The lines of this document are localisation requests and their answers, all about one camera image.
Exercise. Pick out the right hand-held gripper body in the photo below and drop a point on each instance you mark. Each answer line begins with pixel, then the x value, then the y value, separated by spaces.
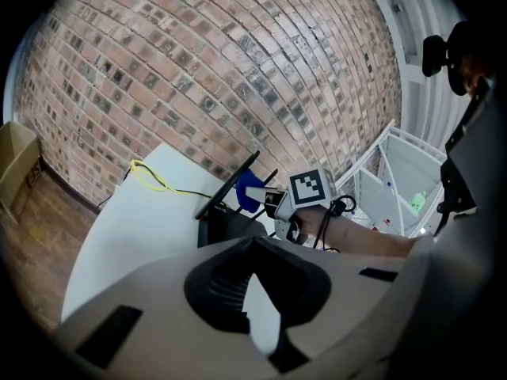
pixel 307 188

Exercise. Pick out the blue cloth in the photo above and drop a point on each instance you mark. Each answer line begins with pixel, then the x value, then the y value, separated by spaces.
pixel 245 184

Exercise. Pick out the open cardboard box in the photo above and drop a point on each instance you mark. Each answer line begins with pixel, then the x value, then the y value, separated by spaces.
pixel 17 160

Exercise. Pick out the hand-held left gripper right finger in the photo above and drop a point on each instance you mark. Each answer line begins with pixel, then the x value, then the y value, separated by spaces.
pixel 348 291

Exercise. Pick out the person's right forearm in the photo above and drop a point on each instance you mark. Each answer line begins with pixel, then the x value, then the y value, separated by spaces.
pixel 364 238

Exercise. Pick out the green bottle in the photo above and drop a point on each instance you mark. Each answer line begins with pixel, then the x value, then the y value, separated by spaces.
pixel 418 202

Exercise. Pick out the black router with antennas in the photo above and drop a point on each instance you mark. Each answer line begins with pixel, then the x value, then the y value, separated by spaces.
pixel 229 228

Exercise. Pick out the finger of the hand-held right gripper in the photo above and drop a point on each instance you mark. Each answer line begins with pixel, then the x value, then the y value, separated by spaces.
pixel 263 195

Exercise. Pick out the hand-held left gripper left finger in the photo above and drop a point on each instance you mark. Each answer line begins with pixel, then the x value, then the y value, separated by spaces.
pixel 158 291

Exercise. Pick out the person's light shirt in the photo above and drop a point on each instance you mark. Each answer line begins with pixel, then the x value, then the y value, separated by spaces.
pixel 455 291

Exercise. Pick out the white metal shelf rack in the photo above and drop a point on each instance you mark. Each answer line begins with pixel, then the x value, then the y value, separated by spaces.
pixel 408 164

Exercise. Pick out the black head-mounted camera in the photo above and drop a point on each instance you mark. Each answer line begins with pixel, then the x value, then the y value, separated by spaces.
pixel 433 54

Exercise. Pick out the black chest mount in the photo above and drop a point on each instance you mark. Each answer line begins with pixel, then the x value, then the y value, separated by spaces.
pixel 459 172

